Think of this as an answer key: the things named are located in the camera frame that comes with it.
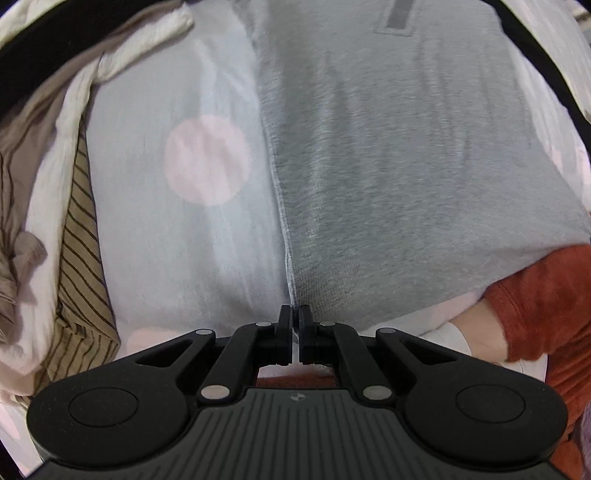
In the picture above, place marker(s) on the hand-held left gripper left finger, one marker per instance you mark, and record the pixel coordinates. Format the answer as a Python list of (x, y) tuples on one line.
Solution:
[(285, 332)]

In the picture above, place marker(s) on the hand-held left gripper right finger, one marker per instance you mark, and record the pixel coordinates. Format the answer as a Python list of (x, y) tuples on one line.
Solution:
[(307, 332)]

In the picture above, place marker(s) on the grey knit garment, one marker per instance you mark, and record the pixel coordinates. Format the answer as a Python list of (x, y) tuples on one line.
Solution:
[(392, 161)]

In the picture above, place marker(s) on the person's right forearm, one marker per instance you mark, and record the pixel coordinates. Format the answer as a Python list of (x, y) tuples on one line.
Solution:
[(531, 286)]

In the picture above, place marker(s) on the polka-dot bed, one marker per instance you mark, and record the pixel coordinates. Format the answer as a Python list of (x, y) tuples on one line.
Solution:
[(194, 254)]

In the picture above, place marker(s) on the tan striped garment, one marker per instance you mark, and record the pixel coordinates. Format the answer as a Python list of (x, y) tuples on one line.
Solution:
[(83, 277)]

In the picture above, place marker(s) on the white garment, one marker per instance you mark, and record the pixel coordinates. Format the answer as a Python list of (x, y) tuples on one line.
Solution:
[(51, 194)]

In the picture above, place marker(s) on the person's rust fleece garment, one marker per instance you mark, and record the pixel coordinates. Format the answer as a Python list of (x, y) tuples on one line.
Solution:
[(570, 415)]

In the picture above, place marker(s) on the beige garment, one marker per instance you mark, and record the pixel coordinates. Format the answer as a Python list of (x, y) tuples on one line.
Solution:
[(18, 152)]

